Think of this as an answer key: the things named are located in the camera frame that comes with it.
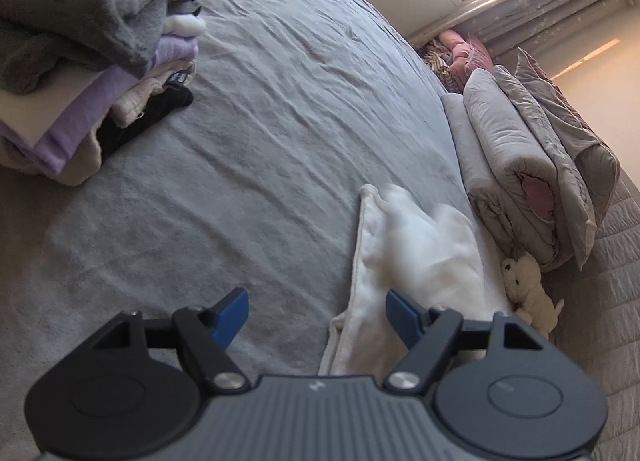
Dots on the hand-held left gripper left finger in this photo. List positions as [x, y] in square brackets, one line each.
[232, 317]

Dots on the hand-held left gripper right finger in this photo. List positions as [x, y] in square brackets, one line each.
[405, 315]

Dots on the white long-sleeve shirt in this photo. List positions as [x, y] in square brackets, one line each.
[425, 251]

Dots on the pile of pink clothes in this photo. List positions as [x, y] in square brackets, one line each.
[460, 58]

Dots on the white plush dog toy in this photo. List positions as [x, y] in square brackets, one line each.
[530, 291]

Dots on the folded grey quilt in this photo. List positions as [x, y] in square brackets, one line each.
[505, 141]

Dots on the grey quilted headboard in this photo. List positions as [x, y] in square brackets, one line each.
[610, 316]

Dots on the bed with grey sheet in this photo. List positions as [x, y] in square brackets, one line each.
[275, 116]

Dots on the black garment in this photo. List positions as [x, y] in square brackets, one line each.
[145, 118]

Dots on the purple garment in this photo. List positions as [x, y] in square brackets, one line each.
[80, 116]

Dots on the grey star-print curtain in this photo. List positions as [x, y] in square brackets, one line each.
[540, 6]

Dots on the grey fleece garment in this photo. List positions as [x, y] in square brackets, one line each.
[75, 6]

